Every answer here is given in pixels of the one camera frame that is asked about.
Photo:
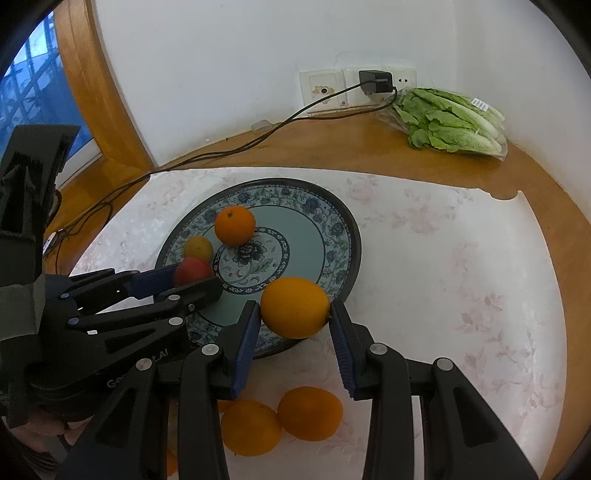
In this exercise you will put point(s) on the white floral tablecloth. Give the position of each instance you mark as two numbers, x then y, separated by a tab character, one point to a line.
445	272

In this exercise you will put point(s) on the black power adapter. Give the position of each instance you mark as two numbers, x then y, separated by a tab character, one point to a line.
376	82

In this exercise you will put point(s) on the red apple front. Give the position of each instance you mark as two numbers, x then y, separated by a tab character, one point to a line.
190	270

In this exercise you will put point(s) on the small white object on ledge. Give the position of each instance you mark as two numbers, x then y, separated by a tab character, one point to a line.
261	126

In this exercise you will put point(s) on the bagged green lettuce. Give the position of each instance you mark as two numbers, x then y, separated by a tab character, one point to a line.
448	121

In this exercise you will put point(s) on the yellow-brown pear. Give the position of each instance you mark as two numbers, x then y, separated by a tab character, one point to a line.
198	247

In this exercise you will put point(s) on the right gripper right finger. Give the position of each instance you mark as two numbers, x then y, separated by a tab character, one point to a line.
463	438

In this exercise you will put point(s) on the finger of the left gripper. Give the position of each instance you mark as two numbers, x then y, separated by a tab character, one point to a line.
178	302
103	288

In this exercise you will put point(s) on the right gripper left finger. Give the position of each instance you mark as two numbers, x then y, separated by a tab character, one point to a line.
128	438

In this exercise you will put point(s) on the large orange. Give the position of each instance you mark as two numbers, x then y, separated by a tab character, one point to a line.
294	308

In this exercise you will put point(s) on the person's left hand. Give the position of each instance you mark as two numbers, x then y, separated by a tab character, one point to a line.
46	426

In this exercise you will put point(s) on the wooden window frame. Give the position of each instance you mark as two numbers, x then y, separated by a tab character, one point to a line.
124	157

